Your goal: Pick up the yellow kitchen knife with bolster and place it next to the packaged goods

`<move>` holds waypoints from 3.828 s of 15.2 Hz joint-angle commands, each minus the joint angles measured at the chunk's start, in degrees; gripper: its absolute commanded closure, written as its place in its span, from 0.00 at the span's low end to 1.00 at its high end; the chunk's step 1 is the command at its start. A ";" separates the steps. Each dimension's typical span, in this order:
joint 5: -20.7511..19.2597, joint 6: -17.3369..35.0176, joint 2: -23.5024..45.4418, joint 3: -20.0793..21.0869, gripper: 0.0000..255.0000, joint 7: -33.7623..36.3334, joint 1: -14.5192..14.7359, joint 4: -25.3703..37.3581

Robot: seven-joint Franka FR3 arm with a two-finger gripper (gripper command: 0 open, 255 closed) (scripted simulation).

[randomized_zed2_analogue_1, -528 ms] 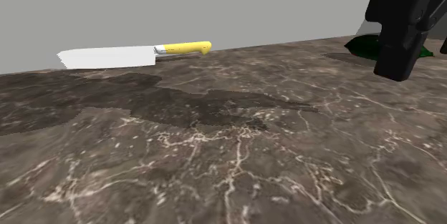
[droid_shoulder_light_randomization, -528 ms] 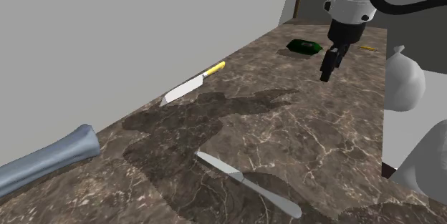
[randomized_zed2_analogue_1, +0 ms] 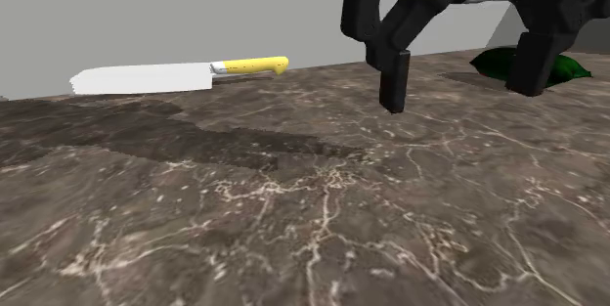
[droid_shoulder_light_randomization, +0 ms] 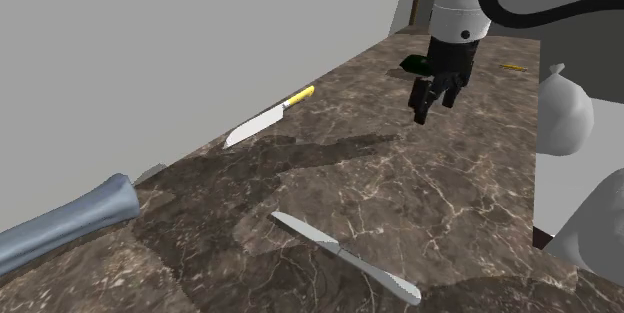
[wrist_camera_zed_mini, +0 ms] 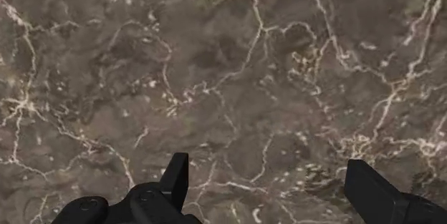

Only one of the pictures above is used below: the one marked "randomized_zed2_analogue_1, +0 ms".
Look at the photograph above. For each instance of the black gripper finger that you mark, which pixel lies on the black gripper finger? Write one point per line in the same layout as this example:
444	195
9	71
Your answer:
394	81

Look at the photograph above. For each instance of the dark green flat lumpy object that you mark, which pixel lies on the dark green flat lumpy object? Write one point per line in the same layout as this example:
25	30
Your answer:
495	64

